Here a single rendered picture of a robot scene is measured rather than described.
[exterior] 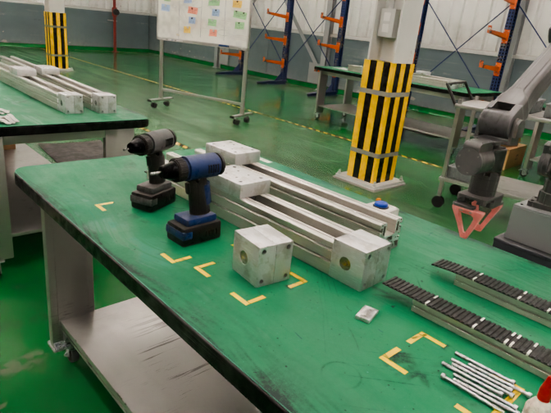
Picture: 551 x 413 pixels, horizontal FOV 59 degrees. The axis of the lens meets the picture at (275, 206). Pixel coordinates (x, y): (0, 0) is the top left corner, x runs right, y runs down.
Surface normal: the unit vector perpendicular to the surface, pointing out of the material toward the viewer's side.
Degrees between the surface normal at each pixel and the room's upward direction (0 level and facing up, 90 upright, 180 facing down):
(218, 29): 90
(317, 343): 0
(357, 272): 90
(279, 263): 90
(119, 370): 0
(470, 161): 89
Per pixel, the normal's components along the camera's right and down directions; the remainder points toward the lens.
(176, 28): -0.47, 0.26
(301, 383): 0.10, -0.93
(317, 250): -0.72, 0.18
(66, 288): 0.67, 0.32
